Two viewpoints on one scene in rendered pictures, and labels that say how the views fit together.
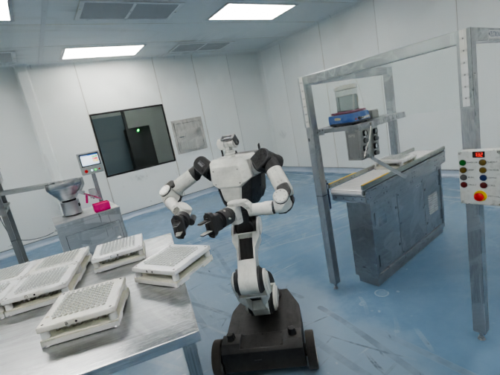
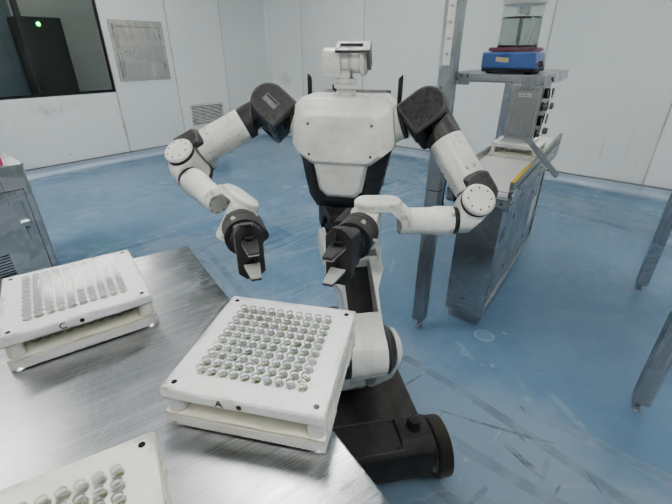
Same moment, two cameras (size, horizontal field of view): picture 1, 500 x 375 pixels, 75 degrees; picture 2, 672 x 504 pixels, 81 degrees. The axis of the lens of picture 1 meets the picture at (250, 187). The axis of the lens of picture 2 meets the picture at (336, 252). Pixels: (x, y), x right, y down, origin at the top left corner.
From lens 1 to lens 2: 96 cm
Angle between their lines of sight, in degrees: 23
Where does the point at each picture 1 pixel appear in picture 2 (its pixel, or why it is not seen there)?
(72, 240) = not seen: outside the picture
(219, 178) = (322, 140)
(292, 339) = (418, 440)
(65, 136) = not seen: outside the picture
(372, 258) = (480, 288)
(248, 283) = (371, 360)
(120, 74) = not seen: outside the picture
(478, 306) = (656, 373)
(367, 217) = (491, 230)
